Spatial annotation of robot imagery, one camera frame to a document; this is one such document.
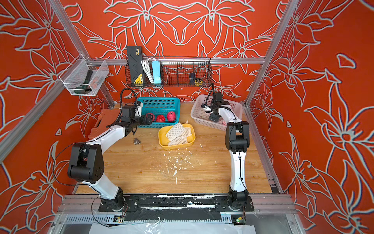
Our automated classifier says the black wire wall basket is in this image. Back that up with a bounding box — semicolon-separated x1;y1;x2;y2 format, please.
125;56;213;88

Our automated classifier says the yellow tape measure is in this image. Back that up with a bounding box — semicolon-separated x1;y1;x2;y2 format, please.
194;79;204;87

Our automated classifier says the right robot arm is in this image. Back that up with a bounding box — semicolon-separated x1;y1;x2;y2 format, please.
201;85;250;211

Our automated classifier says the clear acrylic wall box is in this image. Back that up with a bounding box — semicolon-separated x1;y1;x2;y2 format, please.
58;55;110;96

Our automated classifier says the white coiled cable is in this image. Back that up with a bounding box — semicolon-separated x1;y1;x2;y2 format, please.
141;58;156;84

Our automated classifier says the dark green tool handle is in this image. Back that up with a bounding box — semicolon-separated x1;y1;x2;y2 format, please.
74;70;93;94

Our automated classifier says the pink plastic basket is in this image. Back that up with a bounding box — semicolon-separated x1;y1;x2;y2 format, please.
191;95;243;131

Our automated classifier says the white foam net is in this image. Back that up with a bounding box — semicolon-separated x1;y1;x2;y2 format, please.
168;136;188;146
166;123;186;141
183;127;192;137

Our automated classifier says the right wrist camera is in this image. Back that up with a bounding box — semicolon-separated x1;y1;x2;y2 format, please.
201;103;212;113

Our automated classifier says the red apple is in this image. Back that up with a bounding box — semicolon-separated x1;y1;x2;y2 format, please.
167;111;177;122
146;113;156;122

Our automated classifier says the orange tool case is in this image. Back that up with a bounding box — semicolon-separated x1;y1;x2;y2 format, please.
88;109;120;140

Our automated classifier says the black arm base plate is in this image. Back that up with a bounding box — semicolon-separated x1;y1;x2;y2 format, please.
98;194;255;213

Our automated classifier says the black rectangular device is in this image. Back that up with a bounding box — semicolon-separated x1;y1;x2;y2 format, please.
127;46;145;86

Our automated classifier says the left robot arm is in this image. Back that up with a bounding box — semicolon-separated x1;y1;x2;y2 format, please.
67;88;153;212

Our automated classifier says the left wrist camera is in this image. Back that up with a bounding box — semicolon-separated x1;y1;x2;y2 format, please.
135;100;143;117

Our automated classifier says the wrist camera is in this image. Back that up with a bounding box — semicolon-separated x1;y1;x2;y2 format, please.
135;100;143;117
201;103;212;113

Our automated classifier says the small grey metal part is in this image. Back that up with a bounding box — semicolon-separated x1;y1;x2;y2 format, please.
133;138;141;145

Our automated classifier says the teal plastic basket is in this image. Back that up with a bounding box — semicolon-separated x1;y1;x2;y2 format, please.
137;97;181;128

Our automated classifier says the yellow plastic tray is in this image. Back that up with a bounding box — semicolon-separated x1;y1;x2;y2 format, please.
158;123;196;150

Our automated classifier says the light blue power bank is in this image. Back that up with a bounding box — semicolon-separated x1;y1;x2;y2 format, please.
152;60;162;85

